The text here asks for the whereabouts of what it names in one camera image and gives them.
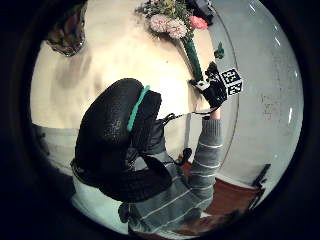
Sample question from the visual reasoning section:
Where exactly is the flower bouquet with green stem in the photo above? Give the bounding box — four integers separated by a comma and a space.
134, 0, 210, 83

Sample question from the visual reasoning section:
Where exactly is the small green leaf sprig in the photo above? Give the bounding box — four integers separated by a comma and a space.
213, 41, 226, 61

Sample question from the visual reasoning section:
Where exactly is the white marker cube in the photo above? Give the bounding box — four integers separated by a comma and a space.
219, 67, 245, 98

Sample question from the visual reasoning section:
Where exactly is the the person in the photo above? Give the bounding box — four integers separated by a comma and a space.
118, 108, 224, 235

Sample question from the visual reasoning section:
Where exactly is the dark object behind flowers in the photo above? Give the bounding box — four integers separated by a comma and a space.
192, 0, 217, 26

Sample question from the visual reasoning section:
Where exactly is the thin black glove cable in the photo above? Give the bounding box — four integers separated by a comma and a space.
161, 109, 218, 126

